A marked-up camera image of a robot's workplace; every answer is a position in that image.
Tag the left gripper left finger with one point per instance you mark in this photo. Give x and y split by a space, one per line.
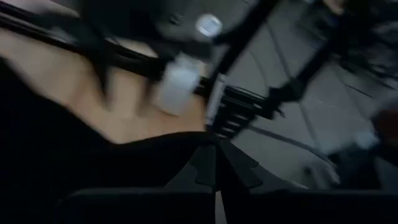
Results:
202 168

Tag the white Bona spray bottle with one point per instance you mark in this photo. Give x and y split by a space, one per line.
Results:
178 87

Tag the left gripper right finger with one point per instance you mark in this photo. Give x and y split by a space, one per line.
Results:
236 174

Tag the person's leg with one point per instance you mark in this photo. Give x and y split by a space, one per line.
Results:
354 171

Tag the black cloth garment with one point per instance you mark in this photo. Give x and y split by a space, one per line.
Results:
62 155

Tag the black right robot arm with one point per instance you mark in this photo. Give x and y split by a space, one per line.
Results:
140 21

